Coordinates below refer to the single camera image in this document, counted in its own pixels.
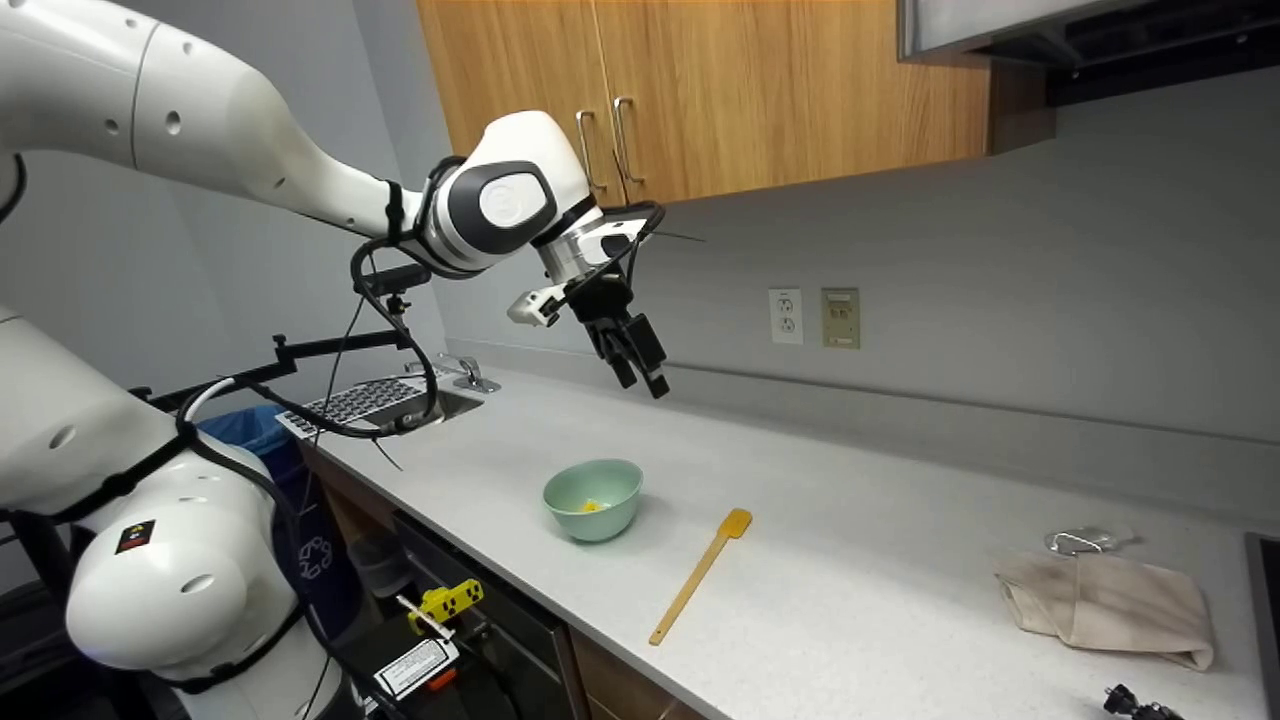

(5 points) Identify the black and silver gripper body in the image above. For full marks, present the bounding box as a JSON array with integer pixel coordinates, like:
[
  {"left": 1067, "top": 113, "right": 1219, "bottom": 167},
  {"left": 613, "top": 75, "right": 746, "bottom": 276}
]
[{"left": 535, "top": 200, "right": 666, "bottom": 295}]

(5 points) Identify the mint green bowl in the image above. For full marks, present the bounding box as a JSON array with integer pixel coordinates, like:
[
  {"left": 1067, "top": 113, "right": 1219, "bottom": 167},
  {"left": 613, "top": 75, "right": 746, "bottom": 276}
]
[{"left": 543, "top": 461, "right": 643, "bottom": 546}]

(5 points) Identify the yellow spatula wooden handle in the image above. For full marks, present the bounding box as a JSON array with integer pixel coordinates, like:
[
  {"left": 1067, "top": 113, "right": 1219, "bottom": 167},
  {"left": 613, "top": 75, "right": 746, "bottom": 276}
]
[{"left": 647, "top": 507, "right": 751, "bottom": 650}]

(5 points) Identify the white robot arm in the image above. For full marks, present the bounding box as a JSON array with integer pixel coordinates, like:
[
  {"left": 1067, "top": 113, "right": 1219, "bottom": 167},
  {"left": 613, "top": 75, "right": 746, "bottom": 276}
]
[{"left": 0, "top": 0, "right": 659, "bottom": 720}]

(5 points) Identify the wooden upper cabinet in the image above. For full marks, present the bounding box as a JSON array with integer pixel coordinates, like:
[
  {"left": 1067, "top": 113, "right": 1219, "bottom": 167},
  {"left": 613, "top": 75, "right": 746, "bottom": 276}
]
[{"left": 415, "top": 0, "right": 1057, "bottom": 207}]

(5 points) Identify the metal sink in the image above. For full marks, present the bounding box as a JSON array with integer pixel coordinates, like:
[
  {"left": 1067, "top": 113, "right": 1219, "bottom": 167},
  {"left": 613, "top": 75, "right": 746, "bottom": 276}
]
[{"left": 294, "top": 360, "right": 497, "bottom": 434}]

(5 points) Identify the yellow clamp tool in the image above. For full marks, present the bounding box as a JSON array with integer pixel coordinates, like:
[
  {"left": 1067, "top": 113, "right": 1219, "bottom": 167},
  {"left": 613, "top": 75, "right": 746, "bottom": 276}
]
[{"left": 401, "top": 579, "right": 483, "bottom": 636}]

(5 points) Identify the blue recycling bin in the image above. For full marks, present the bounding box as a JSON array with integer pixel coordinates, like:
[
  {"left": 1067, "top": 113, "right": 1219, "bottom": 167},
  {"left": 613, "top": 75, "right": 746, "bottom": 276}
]
[{"left": 203, "top": 405, "right": 359, "bottom": 636}]

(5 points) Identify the beige folded cloth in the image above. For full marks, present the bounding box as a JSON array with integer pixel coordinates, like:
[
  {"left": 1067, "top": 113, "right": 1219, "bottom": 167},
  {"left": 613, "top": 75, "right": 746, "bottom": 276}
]
[{"left": 996, "top": 557, "right": 1215, "bottom": 672}]

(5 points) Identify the range hood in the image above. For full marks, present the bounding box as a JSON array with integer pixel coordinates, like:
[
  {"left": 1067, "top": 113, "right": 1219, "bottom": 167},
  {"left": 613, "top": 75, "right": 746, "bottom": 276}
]
[{"left": 898, "top": 0, "right": 1280, "bottom": 104}]

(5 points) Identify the black small clip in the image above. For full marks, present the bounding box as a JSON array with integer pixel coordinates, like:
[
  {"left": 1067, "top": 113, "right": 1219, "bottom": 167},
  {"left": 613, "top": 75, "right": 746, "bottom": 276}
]
[{"left": 1106, "top": 683, "right": 1185, "bottom": 720}]

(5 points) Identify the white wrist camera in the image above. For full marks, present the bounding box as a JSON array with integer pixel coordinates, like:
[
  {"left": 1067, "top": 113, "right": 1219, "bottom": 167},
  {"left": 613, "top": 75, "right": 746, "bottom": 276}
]
[{"left": 507, "top": 284, "right": 567, "bottom": 327}]

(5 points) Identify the white wall outlet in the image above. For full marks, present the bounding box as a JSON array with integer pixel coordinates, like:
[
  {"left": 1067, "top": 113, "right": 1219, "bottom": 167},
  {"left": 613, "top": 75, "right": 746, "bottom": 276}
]
[{"left": 768, "top": 290, "right": 806, "bottom": 350}]

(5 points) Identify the beige wall switch plate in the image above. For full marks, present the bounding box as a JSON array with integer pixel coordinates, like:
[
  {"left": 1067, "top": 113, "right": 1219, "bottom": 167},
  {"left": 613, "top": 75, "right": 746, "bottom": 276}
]
[{"left": 821, "top": 290, "right": 862, "bottom": 350}]

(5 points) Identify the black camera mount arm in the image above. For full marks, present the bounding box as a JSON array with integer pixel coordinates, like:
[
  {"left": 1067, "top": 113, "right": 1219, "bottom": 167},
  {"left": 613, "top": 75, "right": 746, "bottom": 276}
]
[{"left": 144, "top": 262, "right": 446, "bottom": 415}]

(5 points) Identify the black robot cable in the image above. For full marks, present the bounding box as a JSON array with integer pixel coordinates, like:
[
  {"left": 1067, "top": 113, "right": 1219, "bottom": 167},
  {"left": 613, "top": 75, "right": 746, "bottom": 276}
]
[{"left": 171, "top": 236, "right": 449, "bottom": 446}]

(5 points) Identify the white cable bundle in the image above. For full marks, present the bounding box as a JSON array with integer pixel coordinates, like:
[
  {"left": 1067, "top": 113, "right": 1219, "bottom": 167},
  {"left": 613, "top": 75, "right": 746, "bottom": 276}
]
[{"left": 1043, "top": 526, "right": 1144, "bottom": 559}]

